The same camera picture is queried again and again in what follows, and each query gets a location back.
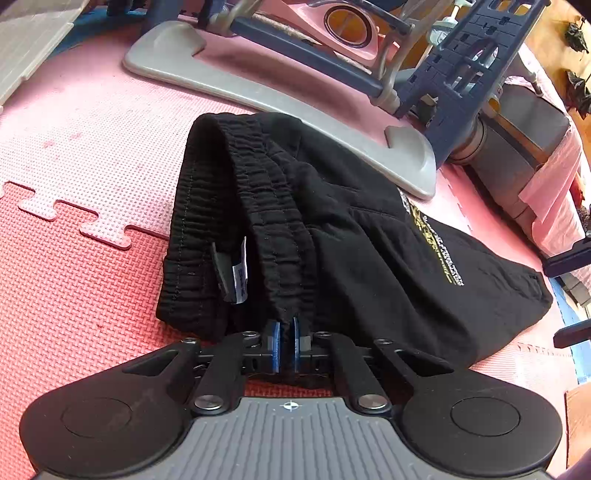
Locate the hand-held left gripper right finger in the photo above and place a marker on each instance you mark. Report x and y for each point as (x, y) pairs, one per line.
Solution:
(296, 350)

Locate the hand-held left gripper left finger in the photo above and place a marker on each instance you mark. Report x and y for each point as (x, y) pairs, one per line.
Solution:
(276, 350)

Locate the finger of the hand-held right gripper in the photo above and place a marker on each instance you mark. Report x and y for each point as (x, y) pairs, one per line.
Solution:
(570, 265)
(575, 334)

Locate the black pants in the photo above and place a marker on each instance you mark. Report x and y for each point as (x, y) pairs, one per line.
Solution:
(369, 277)

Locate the blue foam mat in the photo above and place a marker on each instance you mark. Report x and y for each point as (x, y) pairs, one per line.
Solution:
(569, 364)

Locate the pink bed sheet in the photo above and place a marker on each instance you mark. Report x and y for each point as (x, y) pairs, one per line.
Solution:
(558, 194)

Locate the brown bamboo mat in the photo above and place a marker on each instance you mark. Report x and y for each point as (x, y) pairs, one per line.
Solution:
(581, 415)

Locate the red foam mat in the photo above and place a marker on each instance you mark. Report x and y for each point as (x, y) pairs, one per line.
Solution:
(92, 300)

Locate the dark dried plant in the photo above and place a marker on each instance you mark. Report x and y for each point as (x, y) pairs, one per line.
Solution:
(577, 37)

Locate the grey plastic toy base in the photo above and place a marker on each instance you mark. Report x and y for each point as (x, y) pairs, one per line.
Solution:
(323, 115)

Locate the white ribbed plastic panel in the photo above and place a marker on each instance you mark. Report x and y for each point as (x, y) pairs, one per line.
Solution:
(27, 46)

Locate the blue plastic toy frame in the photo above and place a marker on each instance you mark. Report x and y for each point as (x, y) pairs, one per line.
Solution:
(461, 69)

